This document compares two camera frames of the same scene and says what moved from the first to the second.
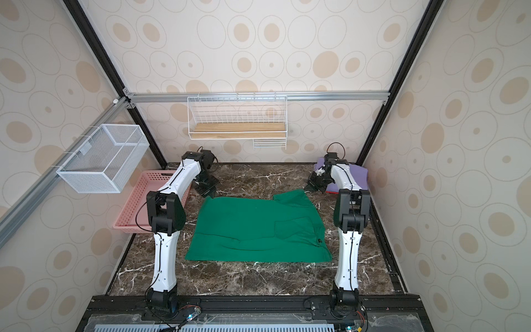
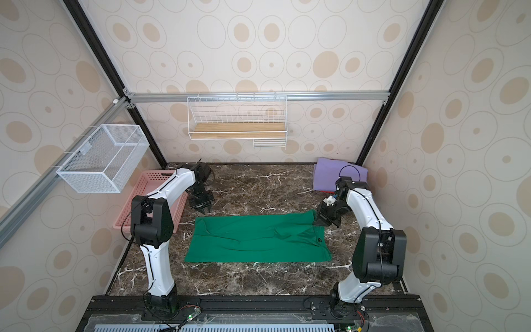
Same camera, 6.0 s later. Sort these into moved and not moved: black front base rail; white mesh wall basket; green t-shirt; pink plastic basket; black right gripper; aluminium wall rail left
Moved: green t-shirt; black right gripper
Not moved: white mesh wall basket; pink plastic basket; aluminium wall rail left; black front base rail
